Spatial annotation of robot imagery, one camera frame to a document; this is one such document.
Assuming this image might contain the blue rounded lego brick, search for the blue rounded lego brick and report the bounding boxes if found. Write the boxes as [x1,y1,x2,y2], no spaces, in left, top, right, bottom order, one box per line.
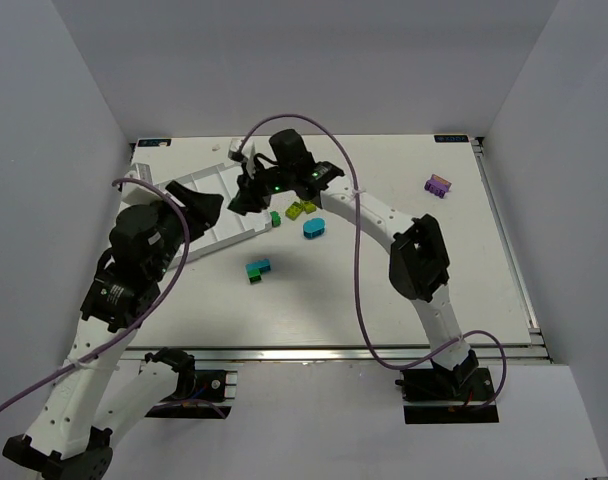
[302,217,326,240]

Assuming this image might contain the teal lego brick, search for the teal lego brick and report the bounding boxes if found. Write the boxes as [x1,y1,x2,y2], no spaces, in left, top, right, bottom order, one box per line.
[245,258,271,273]

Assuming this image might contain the purple lego brick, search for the purple lego brick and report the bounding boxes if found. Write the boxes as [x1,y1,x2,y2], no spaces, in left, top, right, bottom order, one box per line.
[424,174,452,198]

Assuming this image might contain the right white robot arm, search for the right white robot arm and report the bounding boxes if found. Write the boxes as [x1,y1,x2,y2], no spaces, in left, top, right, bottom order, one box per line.
[228,129,478,393]

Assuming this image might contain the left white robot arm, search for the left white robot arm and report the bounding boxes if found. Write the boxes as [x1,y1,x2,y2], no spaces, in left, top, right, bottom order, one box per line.
[2,180,223,479]

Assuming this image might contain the white divided plastic tray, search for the white divided plastic tray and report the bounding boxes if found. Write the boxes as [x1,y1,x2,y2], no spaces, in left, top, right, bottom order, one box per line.
[151,163,272,262]

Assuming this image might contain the dark green lego by tray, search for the dark green lego by tray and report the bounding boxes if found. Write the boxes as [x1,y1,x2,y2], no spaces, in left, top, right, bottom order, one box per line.
[270,211,281,228]

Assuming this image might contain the lime lego brick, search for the lime lego brick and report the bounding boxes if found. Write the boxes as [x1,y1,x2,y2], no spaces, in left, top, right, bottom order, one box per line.
[285,202,304,221]
[300,200,317,214]

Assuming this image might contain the lime lego brick middle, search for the lime lego brick middle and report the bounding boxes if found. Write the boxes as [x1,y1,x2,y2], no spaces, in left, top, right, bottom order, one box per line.
[300,200,317,214]

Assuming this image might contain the blue label sticker left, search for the blue label sticker left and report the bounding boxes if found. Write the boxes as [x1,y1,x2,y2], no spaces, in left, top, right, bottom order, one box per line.
[137,138,171,148]

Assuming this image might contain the blue label sticker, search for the blue label sticker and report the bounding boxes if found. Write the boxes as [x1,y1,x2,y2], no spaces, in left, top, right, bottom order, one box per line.
[433,134,469,143]
[137,138,171,148]

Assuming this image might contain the blue label sticker right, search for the blue label sticker right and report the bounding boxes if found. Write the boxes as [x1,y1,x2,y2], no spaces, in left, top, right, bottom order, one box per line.
[433,134,469,143]

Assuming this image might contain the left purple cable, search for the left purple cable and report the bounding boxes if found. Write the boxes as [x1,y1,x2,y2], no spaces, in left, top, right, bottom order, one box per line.
[0,178,230,426]

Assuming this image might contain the purple cable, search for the purple cable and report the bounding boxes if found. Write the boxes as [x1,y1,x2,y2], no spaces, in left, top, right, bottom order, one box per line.
[241,115,509,412]
[0,178,230,426]

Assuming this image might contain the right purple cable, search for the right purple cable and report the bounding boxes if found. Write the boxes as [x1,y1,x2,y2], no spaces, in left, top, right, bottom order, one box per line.
[241,115,509,412]

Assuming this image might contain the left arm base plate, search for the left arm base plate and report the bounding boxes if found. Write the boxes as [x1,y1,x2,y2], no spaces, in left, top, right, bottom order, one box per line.
[146,369,238,420]

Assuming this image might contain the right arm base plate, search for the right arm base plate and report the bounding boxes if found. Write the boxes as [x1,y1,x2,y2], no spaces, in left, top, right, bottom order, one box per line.
[395,368,500,425]

